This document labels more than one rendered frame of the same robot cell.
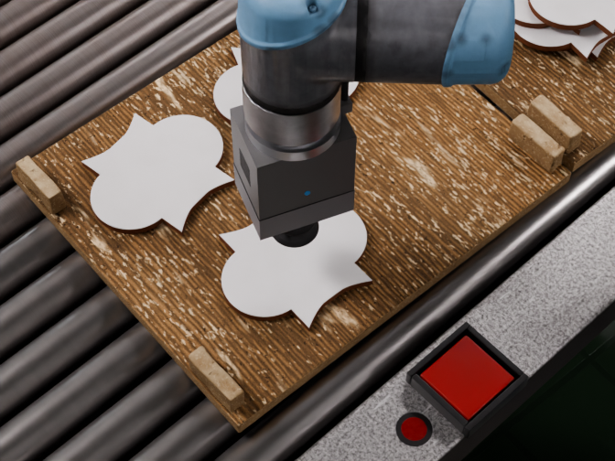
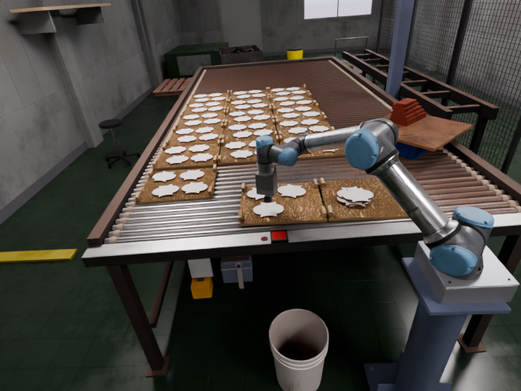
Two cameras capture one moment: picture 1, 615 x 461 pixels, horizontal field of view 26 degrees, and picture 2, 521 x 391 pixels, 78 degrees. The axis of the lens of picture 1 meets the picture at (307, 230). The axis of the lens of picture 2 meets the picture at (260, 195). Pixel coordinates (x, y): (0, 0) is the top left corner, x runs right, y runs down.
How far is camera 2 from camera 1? 91 cm
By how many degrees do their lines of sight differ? 39
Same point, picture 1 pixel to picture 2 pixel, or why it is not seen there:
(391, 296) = (277, 220)
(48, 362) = (223, 208)
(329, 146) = (267, 176)
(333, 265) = (273, 212)
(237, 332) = (250, 214)
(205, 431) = (234, 224)
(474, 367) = (281, 234)
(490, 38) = (285, 154)
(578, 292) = (312, 236)
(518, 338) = (294, 237)
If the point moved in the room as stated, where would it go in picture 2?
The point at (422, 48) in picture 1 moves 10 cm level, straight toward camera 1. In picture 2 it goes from (275, 153) to (257, 161)
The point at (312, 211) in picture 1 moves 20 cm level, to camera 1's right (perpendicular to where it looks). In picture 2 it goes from (266, 192) to (301, 205)
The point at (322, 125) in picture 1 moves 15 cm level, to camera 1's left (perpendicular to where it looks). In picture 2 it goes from (265, 169) to (240, 160)
